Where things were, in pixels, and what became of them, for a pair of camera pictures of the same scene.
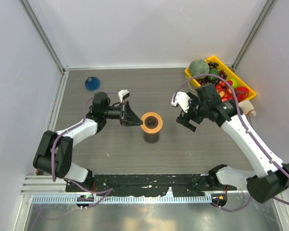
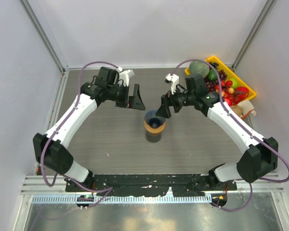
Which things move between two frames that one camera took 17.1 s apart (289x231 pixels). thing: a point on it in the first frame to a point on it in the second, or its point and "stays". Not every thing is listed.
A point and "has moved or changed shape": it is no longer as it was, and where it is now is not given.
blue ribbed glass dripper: (92, 83) has moved or changed shape
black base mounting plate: (129, 185) stays
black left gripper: (129, 118) to (137, 103)
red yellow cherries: (224, 91) stays
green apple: (235, 83) stays
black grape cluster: (213, 65) stays
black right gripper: (188, 115) to (168, 99)
